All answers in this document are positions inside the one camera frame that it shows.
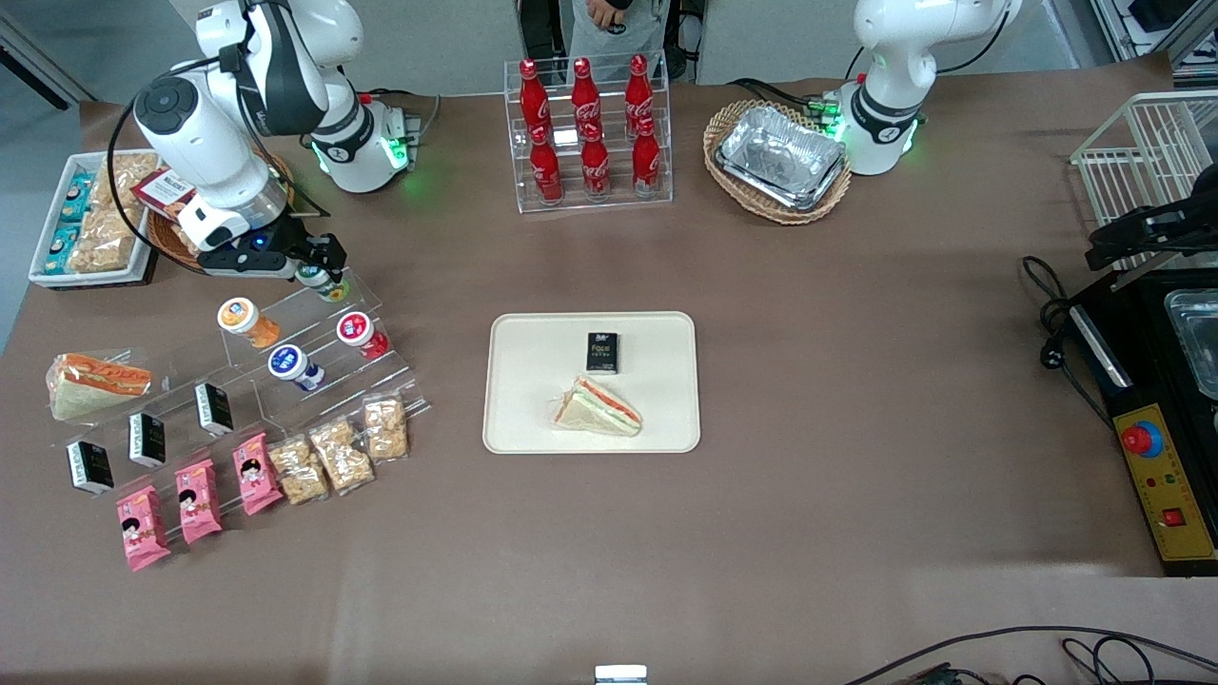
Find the wrapped triangle sandwich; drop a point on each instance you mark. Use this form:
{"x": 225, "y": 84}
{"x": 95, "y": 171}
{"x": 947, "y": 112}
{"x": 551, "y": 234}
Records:
{"x": 95, "y": 385}
{"x": 599, "y": 409}

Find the clear acrylic bottle rack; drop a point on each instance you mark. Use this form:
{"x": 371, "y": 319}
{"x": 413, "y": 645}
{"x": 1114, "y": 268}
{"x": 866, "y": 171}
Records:
{"x": 614, "y": 195}

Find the green lid gum jar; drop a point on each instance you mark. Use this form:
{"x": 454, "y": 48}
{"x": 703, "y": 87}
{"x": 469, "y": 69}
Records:
{"x": 331, "y": 288}

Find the light wicker basket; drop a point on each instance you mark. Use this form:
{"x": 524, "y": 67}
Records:
{"x": 775, "y": 214}

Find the orange gum jar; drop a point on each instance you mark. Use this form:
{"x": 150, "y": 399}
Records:
{"x": 245, "y": 321}

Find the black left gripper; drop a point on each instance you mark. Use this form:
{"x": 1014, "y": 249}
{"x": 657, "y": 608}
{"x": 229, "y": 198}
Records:
{"x": 1134, "y": 231}

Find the small black carton box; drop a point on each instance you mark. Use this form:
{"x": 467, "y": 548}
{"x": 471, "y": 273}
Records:
{"x": 90, "y": 466}
{"x": 602, "y": 352}
{"x": 214, "y": 408}
{"x": 147, "y": 440}

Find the long grey metal strip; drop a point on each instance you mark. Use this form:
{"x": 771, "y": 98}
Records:
{"x": 1166, "y": 266}

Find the clear bagged rice cracker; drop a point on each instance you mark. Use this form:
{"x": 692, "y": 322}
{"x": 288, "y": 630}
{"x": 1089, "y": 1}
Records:
{"x": 341, "y": 455}
{"x": 385, "y": 428}
{"x": 298, "y": 471}

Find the brown wicker basket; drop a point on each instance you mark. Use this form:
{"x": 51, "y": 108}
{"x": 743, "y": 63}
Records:
{"x": 166, "y": 249}

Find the pink snack packet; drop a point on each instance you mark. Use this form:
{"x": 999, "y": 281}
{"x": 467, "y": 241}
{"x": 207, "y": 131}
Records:
{"x": 198, "y": 501}
{"x": 143, "y": 528}
{"x": 257, "y": 474}

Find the clear acrylic tiered stand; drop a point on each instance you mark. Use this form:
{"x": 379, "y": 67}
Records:
{"x": 176, "y": 466}
{"x": 381, "y": 385}

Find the large bagged rice cracker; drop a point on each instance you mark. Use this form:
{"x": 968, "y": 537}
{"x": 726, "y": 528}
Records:
{"x": 105, "y": 240}
{"x": 119, "y": 171}

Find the red cola bottle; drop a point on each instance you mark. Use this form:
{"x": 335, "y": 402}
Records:
{"x": 545, "y": 169}
{"x": 646, "y": 162}
{"x": 534, "y": 100}
{"x": 584, "y": 95}
{"x": 638, "y": 93}
{"x": 596, "y": 166}

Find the beige plastic serving tray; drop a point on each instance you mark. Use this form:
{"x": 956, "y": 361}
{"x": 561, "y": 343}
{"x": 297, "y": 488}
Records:
{"x": 533, "y": 381}

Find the blue gum jar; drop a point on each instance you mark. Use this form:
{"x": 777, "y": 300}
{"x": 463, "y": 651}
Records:
{"x": 293, "y": 366}

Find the metal shelf frame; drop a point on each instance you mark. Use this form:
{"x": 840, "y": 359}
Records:
{"x": 1156, "y": 33}

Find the steel pan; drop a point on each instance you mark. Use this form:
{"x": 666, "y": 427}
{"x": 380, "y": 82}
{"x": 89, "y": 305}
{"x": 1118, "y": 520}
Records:
{"x": 1194, "y": 338}

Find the teal snack packet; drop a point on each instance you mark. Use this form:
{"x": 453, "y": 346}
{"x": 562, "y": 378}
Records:
{"x": 62, "y": 243}
{"x": 76, "y": 198}

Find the black machine yellow panel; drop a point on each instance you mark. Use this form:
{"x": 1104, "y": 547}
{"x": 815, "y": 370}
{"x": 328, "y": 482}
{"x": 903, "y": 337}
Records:
{"x": 1156, "y": 447}

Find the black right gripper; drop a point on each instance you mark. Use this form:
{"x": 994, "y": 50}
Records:
{"x": 303, "y": 241}

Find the aluminium foil tray stack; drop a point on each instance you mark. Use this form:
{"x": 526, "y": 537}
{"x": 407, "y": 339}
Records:
{"x": 780, "y": 157}

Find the white rectangular dish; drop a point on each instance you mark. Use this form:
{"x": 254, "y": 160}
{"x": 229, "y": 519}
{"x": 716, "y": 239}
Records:
{"x": 43, "y": 271}

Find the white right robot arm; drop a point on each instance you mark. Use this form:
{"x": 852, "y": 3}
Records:
{"x": 219, "y": 152}

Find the red cookie box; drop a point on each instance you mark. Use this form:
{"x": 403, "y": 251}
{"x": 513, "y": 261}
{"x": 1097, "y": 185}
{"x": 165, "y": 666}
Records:
{"x": 162, "y": 193}

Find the small white block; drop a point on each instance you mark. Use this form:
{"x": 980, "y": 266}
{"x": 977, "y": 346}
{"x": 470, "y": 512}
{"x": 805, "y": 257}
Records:
{"x": 620, "y": 675}

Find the red gum jar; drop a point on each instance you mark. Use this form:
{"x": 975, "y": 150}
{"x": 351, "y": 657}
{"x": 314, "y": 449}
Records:
{"x": 360, "y": 333}

